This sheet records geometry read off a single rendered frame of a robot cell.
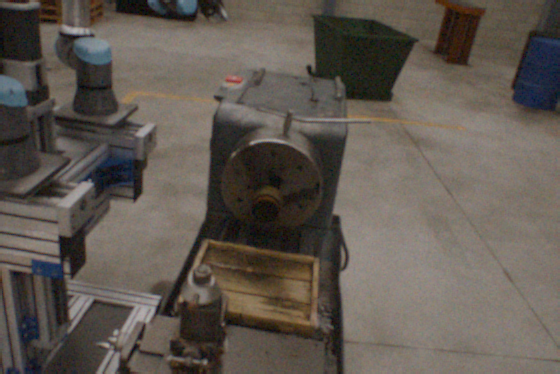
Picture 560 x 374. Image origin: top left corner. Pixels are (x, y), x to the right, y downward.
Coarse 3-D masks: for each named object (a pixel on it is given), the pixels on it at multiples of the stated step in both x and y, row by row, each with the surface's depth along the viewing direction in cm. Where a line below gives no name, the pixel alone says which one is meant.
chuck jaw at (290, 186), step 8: (288, 184) 149; (296, 184) 149; (304, 184) 149; (312, 184) 148; (320, 184) 150; (280, 192) 145; (288, 192) 144; (296, 192) 145; (304, 192) 147; (312, 192) 146; (320, 192) 152; (288, 200) 144; (296, 200) 146
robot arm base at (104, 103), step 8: (80, 88) 164; (88, 88) 163; (96, 88) 163; (104, 88) 165; (112, 88) 170; (80, 96) 164; (88, 96) 164; (96, 96) 164; (104, 96) 166; (112, 96) 169; (72, 104) 168; (80, 104) 165; (88, 104) 164; (96, 104) 165; (104, 104) 167; (112, 104) 169; (80, 112) 165; (88, 112) 165; (96, 112) 165; (104, 112) 167; (112, 112) 169
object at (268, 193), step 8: (256, 192) 143; (264, 192) 140; (272, 192) 141; (256, 200) 139; (264, 200) 137; (272, 200) 138; (280, 200) 141; (256, 208) 139; (264, 208) 145; (272, 208) 145; (280, 208) 141; (256, 216) 140; (264, 216) 142; (272, 216) 139
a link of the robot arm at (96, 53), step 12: (72, 48) 165; (84, 48) 158; (96, 48) 159; (108, 48) 163; (72, 60) 163; (84, 60) 159; (96, 60) 160; (108, 60) 163; (84, 72) 161; (96, 72) 161; (108, 72) 164; (84, 84) 163; (96, 84) 163; (108, 84) 166
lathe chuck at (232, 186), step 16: (240, 144) 152; (256, 144) 146; (272, 144) 146; (288, 144) 145; (304, 144) 151; (272, 160) 148; (288, 160) 147; (304, 160) 147; (320, 160) 156; (224, 176) 152; (240, 176) 152; (288, 176) 150; (304, 176) 149; (320, 176) 149; (224, 192) 155; (240, 192) 154; (240, 208) 156; (288, 208) 154; (304, 208) 154; (272, 224) 157; (288, 224) 157
